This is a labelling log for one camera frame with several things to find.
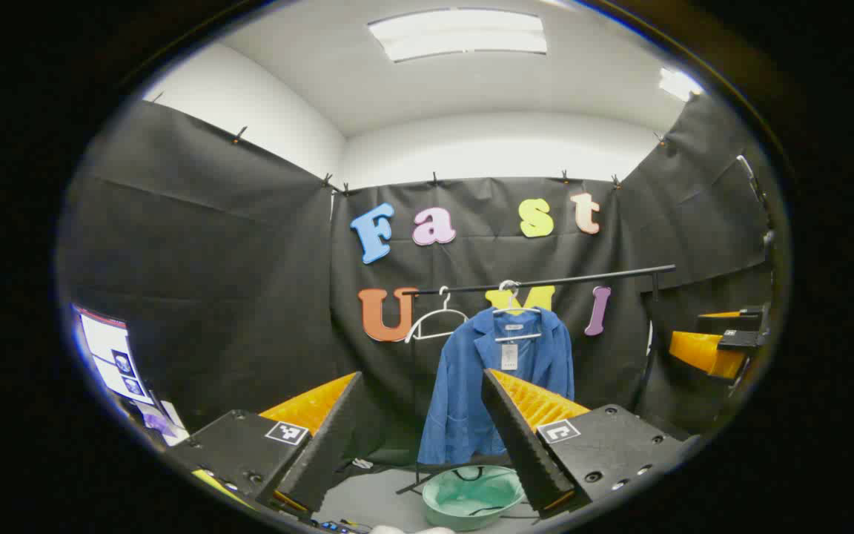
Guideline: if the small ceiling light panel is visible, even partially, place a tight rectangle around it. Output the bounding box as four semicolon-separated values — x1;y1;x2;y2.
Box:
658;67;704;102

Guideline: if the black clothes rail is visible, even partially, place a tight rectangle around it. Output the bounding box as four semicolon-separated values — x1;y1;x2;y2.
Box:
396;265;676;496

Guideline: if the green laundry hamper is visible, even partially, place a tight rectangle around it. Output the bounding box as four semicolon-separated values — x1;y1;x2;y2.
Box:
422;465;526;532

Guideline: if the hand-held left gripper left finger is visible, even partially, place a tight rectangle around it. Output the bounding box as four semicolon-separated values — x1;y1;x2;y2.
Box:
166;371;366;518

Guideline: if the white paper sheet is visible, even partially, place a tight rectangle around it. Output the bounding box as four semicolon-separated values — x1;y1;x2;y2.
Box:
134;399;191;447

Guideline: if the large ceiling light panel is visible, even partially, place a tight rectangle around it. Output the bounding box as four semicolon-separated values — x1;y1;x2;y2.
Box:
368;9;548;62

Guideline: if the black backdrop cloth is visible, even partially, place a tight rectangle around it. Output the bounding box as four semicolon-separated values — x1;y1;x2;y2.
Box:
56;93;776;475

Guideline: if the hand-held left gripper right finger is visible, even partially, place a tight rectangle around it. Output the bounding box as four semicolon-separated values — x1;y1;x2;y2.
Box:
480;368;689;519

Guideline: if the blue corduroy jacket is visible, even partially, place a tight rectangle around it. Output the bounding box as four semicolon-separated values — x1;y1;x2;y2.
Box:
417;306;576;467

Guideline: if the computer monitor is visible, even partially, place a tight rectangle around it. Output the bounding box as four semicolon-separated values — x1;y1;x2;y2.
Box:
71;304;155;406

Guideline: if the white plastic hanger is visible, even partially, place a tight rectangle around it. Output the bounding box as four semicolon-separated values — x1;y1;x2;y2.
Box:
405;286;470;343
491;280;544;343

